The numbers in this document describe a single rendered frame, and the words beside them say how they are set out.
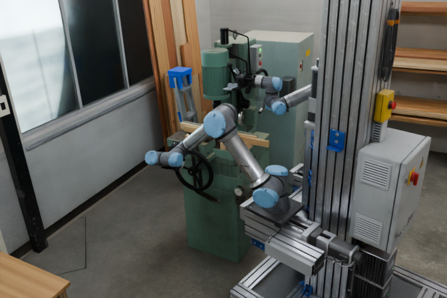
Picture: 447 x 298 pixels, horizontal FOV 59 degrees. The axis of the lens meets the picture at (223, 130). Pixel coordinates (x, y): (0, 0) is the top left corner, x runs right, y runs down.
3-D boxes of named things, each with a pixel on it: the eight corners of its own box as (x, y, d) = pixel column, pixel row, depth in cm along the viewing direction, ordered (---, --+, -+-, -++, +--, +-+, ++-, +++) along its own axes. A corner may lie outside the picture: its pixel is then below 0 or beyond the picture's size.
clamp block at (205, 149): (186, 153, 257) (185, 141, 254) (197, 146, 268) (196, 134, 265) (206, 158, 251) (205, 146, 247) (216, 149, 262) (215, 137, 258)
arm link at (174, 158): (185, 147, 212) (168, 146, 217) (174, 156, 202) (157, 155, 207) (187, 160, 215) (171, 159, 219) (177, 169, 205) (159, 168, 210)
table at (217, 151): (158, 151, 269) (157, 144, 266) (183, 134, 293) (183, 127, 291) (238, 169, 242) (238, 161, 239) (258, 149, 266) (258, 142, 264)
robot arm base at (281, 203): (295, 204, 210) (296, 188, 206) (279, 217, 199) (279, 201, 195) (272, 194, 219) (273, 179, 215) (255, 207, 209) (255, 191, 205)
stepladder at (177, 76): (185, 191, 380) (163, 71, 339) (198, 179, 400) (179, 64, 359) (200, 193, 372) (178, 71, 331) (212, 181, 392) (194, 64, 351)
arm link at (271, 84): (278, 94, 226) (278, 79, 222) (260, 91, 230) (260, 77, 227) (283, 90, 232) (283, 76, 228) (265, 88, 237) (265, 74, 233)
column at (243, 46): (217, 138, 296) (213, 41, 268) (230, 127, 314) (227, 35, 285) (244, 142, 286) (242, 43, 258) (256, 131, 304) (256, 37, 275)
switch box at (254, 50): (248, 70, 273) (248, 46, 266) (254, 66, 281) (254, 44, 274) (257, 70, 270) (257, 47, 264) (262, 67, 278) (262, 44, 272)
